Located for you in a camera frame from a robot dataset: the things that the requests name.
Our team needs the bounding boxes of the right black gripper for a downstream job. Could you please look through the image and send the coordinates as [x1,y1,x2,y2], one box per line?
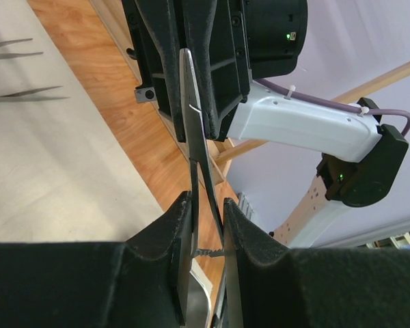
[184,0,308,140]

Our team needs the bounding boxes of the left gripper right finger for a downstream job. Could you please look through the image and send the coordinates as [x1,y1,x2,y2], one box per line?
[223,198,410,327]

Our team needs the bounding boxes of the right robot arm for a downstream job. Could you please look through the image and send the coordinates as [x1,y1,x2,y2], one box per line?
[122,1,409,247]

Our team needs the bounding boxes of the steel surgical forceps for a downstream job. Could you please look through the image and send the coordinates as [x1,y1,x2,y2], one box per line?
[0,38,44,60]

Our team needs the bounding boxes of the wooden tray frame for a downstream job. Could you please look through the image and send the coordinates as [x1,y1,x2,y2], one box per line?
[88,0,233,185]

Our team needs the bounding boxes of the beige cloth wrap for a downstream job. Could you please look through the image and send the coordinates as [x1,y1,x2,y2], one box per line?
[0,1,163,243]

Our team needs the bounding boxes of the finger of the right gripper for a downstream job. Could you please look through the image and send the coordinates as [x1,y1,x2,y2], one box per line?
[122,1,188,142]

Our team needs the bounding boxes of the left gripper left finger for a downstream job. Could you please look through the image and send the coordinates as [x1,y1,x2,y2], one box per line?
[0,191,193,327]

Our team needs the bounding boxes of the stainless steel tray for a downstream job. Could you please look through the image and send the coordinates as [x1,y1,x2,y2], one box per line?
[185,269,213,328]

